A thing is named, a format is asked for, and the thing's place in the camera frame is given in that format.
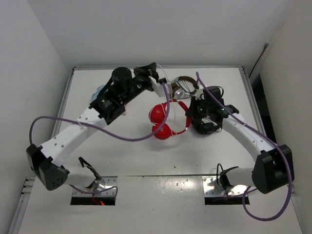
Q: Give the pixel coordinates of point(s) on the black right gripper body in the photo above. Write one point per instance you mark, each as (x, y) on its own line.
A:
(200, 108)

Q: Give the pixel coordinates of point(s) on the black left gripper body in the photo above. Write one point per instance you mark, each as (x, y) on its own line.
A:
(141, 81)

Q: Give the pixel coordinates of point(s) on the red wireless headphones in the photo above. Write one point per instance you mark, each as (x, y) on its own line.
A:
(163, 131)

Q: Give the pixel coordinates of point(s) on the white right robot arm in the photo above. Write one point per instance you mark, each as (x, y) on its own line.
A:
(273, 168)

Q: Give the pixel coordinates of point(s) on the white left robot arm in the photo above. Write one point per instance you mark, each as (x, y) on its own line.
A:
(47, 160)

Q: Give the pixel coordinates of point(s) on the black headphones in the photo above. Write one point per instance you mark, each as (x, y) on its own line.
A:
(204, 128)

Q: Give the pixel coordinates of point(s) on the brown silver headphones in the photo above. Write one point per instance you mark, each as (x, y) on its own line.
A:
(184, 87)

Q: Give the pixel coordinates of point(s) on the pink blue cat-ear headphones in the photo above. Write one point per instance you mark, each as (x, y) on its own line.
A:
(97, 92)

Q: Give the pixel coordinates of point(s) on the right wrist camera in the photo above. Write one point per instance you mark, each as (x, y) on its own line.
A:
(199, 95)

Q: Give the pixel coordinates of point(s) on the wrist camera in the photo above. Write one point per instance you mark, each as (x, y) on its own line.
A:
(162, 87)
(199, 95)

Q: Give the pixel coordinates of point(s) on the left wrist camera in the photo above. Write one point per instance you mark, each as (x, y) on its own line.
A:
(162, 87)

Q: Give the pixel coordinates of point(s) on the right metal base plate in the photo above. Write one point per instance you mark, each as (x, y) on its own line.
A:
(212, 190)

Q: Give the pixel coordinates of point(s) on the metal base plate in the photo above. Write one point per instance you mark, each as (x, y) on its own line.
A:
(106, 187)
(212, 190)

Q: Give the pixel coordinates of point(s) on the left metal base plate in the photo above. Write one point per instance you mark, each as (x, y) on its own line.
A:
(106, 187)

